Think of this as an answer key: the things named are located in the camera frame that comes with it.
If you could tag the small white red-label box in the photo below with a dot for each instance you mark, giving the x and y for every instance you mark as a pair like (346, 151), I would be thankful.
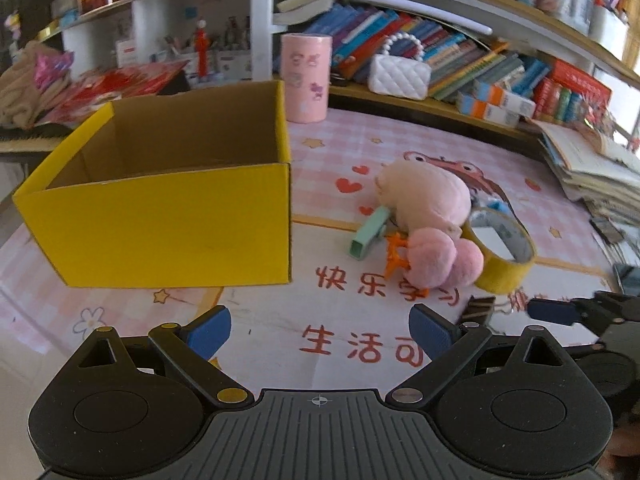
(126, 52)

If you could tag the white pen holder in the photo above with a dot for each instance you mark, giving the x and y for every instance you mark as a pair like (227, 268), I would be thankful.
(225, 57)

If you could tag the yellow cardboard box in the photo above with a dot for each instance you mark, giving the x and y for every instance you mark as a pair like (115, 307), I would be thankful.
(175, 225)

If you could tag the pile of red packets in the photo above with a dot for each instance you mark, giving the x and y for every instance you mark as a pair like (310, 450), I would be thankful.
(110, 85)

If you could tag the orange and white carton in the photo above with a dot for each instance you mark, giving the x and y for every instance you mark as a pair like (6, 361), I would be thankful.
(487, 112)
(505, 96)

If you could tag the yellow tape roll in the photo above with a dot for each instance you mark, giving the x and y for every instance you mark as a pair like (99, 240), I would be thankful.
(500, 276)

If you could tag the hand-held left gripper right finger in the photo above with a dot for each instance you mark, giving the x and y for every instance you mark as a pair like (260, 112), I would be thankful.
(429, 329)

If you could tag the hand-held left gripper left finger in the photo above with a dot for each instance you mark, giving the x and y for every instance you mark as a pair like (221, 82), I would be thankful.
(212, 329)

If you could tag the dark binder clip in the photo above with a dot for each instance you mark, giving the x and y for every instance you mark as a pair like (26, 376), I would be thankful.
(477, 308)

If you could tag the stack of papers and notebooks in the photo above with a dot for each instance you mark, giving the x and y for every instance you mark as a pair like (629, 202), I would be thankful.
(595, 165)

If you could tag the mint green stapler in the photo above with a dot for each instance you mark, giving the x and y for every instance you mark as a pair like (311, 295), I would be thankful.
(367, 237)

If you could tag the pink printed desk mat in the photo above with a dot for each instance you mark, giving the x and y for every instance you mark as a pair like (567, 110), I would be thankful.
(330, 180)

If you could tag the pink pom-pom hair claw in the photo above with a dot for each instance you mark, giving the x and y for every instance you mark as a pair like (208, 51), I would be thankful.
(432, 260)

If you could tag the beige plush cloth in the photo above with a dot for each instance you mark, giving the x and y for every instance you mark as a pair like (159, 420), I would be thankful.
(22, 90)

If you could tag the row of colourful books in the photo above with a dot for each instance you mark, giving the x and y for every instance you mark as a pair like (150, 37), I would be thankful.
(450, 55)

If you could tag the large red book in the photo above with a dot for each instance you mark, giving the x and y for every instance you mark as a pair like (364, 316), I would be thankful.
(582, 80)

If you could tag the white wooden bookshelf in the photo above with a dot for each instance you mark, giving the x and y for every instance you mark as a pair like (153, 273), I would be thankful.
(260, 20)

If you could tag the red pen with white ball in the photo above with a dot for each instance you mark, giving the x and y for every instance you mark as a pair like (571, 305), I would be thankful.
(201, 50)

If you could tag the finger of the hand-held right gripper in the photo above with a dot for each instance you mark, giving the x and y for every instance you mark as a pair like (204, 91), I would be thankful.
(550, 311)

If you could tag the white rolled paper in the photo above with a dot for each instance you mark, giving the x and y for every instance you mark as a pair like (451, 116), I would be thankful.
(425, 10)

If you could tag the pink cartoon cylinder container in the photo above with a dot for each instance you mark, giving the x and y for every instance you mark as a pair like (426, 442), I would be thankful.
(305, 80)

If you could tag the pink plush toy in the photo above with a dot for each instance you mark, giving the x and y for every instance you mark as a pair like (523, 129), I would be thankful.
(430, 195)

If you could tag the row of small upright books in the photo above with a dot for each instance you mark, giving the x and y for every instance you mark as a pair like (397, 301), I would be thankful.
(560, 102)

